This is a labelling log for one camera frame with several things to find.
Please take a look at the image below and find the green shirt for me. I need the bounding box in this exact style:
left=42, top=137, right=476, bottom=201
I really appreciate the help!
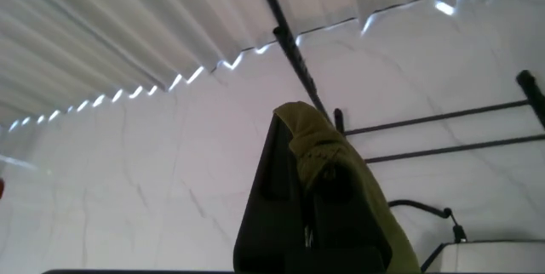
left=272, top=100, right=422, bottom=273

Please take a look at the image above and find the black clothes rack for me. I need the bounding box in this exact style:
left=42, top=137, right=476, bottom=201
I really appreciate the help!
left=250, top=0, right=545, bottom=164

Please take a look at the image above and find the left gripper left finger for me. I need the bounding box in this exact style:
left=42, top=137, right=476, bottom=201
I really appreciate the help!
left=232, top=114, right=308, bottom=273

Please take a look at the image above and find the white curtain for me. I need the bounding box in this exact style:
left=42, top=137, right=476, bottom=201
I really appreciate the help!
left=0, top=0, right=537, bottom=133

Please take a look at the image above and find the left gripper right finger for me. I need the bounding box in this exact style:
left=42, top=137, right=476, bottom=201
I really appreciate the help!
left=307, top=188, right=393, bottom=273

